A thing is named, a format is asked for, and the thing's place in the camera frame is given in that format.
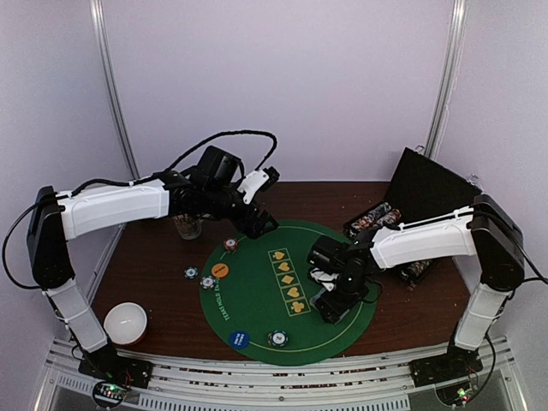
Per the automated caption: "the aluminium post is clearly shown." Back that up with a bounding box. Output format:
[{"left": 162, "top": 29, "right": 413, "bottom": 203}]
[
  {"left": 424, "top": 0, "right": 468, "bottom": 160},
  {"left": 89, "top": 0, "right": 138, "bottom": 176}
]

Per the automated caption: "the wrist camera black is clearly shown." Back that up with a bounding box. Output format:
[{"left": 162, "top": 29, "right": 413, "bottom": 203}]
[
  {"left": 193, "top": 146, "right": 243, "bottom": 188},
  {"left": 307, "top": 235, "right": 343, "bottom": 270}
]

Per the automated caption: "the decorated ceramic mug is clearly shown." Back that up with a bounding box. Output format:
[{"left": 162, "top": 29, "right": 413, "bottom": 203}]
[{"left": 172, "top": 214, "right": 202, "bottom": 241}]

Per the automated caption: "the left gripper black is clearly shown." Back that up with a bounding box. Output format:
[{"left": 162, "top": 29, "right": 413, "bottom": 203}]
[{"left": 203, "top": 184, "right": 279, "bottom": 239}]

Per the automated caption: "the left aluminium post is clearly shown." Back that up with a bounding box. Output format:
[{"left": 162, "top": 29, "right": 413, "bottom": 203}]
[{"left": 89, "top": 0, "right": 138, "bottom": 176}]

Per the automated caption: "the playing card deck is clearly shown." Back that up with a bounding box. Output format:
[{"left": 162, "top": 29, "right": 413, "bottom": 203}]
[{"left": 310, "top": 293, "right": 325, "bottom": 311}]

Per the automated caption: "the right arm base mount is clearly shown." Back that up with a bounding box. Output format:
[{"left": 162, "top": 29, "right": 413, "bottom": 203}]
[{"left": 408, "top": 353, "right": 484, "bottom": 387}]

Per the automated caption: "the black poker chip case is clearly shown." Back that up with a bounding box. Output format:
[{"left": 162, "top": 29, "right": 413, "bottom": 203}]
[{"left": 336, "top": 148, "right": 480, "bottom": 291}]

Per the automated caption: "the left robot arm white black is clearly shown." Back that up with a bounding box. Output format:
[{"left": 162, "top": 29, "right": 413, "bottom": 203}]
[{"left": 27, "top": 168, "right": 279, "bottom": 380}]

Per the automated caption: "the right aluminium post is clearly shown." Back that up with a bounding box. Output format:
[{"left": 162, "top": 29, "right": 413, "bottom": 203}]
[{"left": 424, "top": 0, "right": 468, "bottom": 160}]

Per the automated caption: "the white bowl red outside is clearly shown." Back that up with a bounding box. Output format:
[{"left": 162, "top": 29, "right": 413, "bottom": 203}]
[{"left": 104, "top": 302, "right": 148, "bottom": 346}]

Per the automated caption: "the black cable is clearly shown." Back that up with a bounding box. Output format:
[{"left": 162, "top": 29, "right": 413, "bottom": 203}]
[
  {"left": 2, "top": 128, "right": 279, "bottom": 289},
  {"left": 509, "top": 230, "right": 548, "bottom": 286}
]

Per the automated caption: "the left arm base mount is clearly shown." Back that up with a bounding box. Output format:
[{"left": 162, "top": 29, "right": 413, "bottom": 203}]
[{"left": 78, "top": 344, "right": 153, "bottom": 389}]

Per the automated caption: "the teal chip off mat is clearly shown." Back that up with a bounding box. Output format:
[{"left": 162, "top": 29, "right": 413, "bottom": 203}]
[{"left": 183, "top": 266, "right": 200, "bottom": 279}]

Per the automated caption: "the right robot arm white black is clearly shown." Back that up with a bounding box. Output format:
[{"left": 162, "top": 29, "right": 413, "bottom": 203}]
[{"left": 307, "top": 194, "right": 525, "bottom": 378}]

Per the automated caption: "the poker chip stack front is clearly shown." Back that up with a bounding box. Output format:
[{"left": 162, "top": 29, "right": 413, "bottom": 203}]
[{"left": 267, "top": 330, "right": 289, "bottom": 348}]

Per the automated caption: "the orange big blind button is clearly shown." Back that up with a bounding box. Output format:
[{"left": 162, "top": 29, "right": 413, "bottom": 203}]
[{"left": 211, "top": 263, "right": 229, "bottom": 278}]

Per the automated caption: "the upper chip row in case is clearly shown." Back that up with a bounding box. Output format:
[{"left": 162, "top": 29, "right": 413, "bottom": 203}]
[{"left": 354, "top": 202, "right": 402, "bottom": 229}]

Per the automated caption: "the chip row in case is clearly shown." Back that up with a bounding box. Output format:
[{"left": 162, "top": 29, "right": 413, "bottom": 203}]
[
  {"left": 402, "top": 259, "right": 434, "bottom": 284},
  {"left": 354, "top": 202, "right": 402, "bottom": 229}
]

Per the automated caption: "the round green poker mat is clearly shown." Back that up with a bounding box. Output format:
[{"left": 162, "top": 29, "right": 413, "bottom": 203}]
[{"left": 199, "top": 219, "right": 378, "bottom": 366}]

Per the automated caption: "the right black cable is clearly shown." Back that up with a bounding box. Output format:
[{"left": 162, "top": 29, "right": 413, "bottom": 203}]
[{"left": 509, "top": 230, "right": 548, "bottom": 286}]

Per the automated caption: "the aluminium rail frame front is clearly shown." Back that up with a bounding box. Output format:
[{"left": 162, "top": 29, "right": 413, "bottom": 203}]
[{"left": 31, "top": 337, "right": 531, "bottom": 410}]

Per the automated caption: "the blue small blind button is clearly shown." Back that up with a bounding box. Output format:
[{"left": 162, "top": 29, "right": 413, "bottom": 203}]
[{"left": 228, "top": 331, "right": 250, "bottom": 350}]

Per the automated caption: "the poker chip stack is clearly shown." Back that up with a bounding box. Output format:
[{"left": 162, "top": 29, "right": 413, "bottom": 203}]
[
  {"left": 267, "top": 330, "right": 289, "bottom": 348},
  {"left": 223, "top": 238, "right": 238, "bottom": 253}
]

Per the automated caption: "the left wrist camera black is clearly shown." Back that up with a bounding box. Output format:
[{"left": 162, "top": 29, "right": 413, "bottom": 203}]
[{"left": 193, "top": 146, "right": 243, "bottom": 188}]

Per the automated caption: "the left black cable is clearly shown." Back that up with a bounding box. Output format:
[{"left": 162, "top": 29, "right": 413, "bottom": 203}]
[{"left": 2, "top": 128, "right": 279, "bottom": 289}]

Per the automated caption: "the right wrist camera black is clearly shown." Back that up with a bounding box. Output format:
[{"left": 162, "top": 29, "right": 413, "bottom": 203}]
[{"left": 307, "top": 235, "right": 343, "bottom": 270}]

